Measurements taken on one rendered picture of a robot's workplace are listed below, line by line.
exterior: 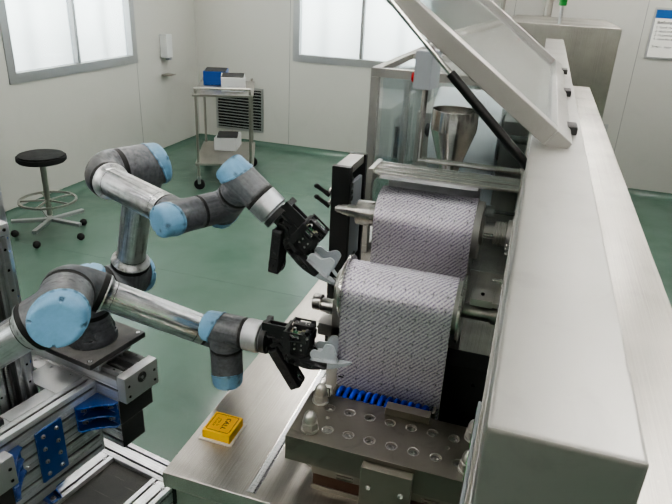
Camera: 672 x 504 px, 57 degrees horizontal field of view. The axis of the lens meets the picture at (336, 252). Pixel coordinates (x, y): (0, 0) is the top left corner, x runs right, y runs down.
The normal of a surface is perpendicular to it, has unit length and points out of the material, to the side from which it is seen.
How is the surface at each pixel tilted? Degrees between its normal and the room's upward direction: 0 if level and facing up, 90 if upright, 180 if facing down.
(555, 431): 0
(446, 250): 92
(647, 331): 0
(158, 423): 0
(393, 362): 90
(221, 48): 90
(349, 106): 90
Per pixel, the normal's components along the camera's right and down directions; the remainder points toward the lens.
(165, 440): 0.04, -0.91
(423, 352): -0.31, 0.37
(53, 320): 0.35, 0.33
